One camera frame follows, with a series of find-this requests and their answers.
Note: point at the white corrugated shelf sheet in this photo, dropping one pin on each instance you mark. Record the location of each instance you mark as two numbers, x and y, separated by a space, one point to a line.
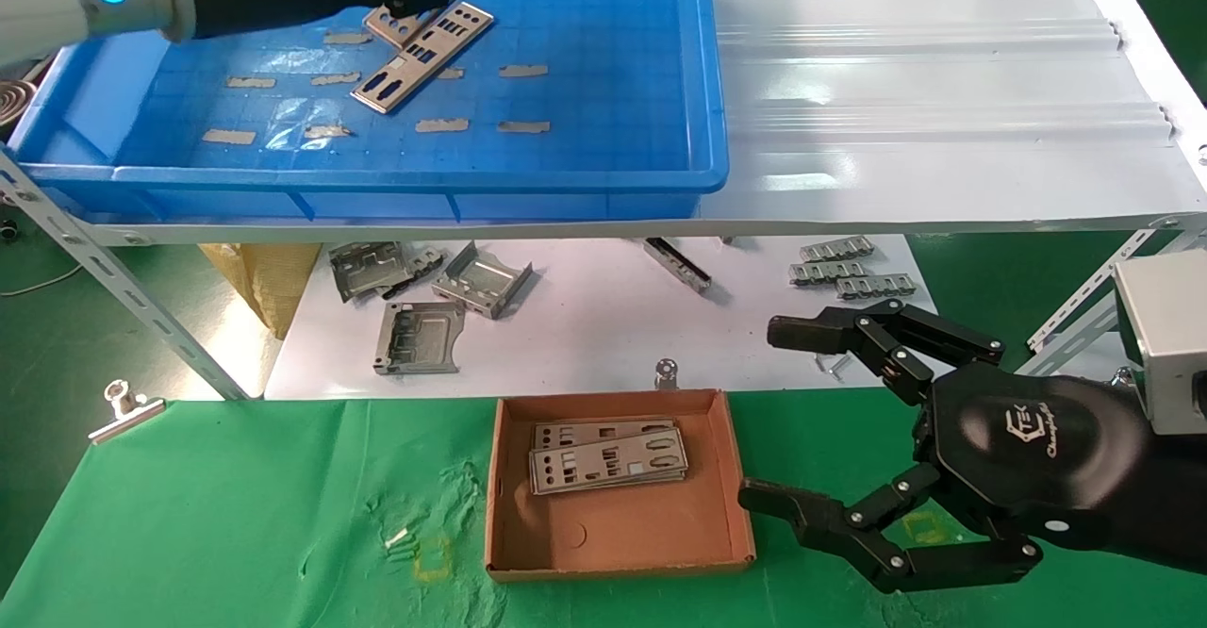
943 90

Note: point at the grey perforated angle bar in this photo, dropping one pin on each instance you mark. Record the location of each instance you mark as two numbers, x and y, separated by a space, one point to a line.
1066 345
1084 293

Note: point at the small ridged metal strip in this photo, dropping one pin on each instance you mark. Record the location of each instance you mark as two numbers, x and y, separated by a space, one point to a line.
877 287
837 250
828 273

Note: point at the yellow plastic bag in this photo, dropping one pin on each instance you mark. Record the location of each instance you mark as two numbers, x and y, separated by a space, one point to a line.
269 279

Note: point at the coiled metal tube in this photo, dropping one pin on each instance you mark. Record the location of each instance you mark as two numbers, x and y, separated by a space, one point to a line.
14 105

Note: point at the brown cardboard box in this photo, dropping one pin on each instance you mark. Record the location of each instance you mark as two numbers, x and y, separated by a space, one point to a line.
641 524

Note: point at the clear plastic film patch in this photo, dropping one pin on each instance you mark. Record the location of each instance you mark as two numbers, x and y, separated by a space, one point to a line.
292 119

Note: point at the flat grey stamped metal plate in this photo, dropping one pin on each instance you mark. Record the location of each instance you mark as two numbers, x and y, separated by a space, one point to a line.
420 336

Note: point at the grey folded metal bracket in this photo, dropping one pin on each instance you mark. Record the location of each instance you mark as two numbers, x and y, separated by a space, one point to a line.
368 270

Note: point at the small white paper scrap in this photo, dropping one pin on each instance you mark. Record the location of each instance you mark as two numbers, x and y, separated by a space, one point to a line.
397 537

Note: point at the small ridged metal part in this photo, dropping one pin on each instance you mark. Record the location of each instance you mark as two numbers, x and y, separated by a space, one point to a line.
426 260

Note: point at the grey U-shaped metal bracket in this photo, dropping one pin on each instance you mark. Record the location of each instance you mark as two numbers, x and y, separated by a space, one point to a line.
481 284

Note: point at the narrow metal rail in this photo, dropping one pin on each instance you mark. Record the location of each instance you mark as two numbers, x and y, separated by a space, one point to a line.
679 268

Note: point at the green cloth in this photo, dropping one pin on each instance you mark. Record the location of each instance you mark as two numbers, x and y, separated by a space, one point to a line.
283 496

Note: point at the blue plastic tray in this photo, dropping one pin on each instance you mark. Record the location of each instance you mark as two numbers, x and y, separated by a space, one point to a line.
603 90

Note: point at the grey tape piece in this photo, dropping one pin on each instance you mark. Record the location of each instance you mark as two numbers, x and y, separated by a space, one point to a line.
442 125
229 137
523 126
453 73
327 131

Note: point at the white board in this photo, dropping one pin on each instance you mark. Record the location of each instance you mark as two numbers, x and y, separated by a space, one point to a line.
585 326

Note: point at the grey perforated shelf leg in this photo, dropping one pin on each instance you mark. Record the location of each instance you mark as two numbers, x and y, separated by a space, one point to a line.
94 260

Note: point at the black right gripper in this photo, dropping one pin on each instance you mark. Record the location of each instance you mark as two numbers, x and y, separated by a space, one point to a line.
1037 449

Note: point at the thin dark strip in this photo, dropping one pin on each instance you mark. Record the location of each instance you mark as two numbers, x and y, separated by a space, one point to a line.
830 364

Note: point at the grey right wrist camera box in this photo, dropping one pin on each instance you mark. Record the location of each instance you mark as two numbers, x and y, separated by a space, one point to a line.
1169 345

